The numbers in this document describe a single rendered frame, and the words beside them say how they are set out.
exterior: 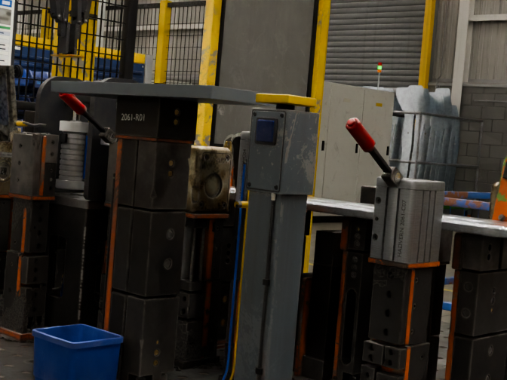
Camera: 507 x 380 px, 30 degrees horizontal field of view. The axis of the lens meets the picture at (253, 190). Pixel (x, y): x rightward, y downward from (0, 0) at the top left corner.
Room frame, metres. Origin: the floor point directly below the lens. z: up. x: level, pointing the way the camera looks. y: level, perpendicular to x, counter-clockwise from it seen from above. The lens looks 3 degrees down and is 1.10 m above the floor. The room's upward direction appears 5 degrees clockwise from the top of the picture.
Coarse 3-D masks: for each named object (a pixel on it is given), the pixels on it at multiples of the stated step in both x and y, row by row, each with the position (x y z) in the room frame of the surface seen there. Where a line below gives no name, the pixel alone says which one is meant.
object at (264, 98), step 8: (256, 96) 1.28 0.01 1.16; (264, 96) 1.27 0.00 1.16; (272, 96) 1.26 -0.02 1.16; (280, 96) 1.25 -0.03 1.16; (288, 96) 1.25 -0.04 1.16; (296, 96) 1.26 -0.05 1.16; (280, 104) 1.28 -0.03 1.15; (288, 104) 1.27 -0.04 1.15; (296, 104) 1.26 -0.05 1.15; (304, 104) 1.27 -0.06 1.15; (312, 104) 1.28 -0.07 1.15
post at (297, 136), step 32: (256, 128) 1.27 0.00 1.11; (288, 128) 1.24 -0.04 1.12; (256, 160) 1.27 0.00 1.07; (288, 160) 1.24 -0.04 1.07; (256, 192) 1.28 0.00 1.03; (288, 192) 1.25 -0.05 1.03; (256, 224) 1.27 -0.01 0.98; (288, 224) 1.26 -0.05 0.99; (256, 256) 1.27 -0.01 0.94; (288, 256) 1.27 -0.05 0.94; (256, 288) 1.27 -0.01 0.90; (288, 288) 1.27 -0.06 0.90; (256, 320) 1.26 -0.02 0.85; (288, 320) 1.27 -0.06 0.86; (256, 352) 1.26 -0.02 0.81; (288, 352) 1.28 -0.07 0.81
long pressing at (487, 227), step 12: (312, 204) 1.55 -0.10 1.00; (324, 204) 1.54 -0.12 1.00; (336, 204) 1.53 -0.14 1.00; (348, 204) 1.64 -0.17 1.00; (360, 204) 1.64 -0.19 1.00; (372, 204) 1.67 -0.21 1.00; (360, 216) 1.49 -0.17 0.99; (372, 216) 1.47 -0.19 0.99; (444, 216) 1.51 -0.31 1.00; (456, 216) 1.52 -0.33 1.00; (468, 216) 1.55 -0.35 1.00; (444, 228) 1.38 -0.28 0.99; (456, 228) 1.37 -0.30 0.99; (468, 228) 1.36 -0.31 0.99; (480, 228) 1.35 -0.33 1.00; (492, 228) 1.34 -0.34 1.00; (504, 228) 1.33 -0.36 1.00
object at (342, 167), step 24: (336, 96) 13.52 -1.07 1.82; (360, 96) 13.93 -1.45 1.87; (384, 96) 14.38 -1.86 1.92; (336, 120) 13.55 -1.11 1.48; (360, 120) 13.97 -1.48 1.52; (384, 120) 14.42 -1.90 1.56; (336, 144) 13.59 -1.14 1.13; (384, 144) 14.46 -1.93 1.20; (336, 168) 13.62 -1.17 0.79; (360, 168) 14.04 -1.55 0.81; (336, 192) 13.66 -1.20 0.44; (360, 192) 14.08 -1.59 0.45; (312, 216) 13.33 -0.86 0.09; (336, 216) 13.75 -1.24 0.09
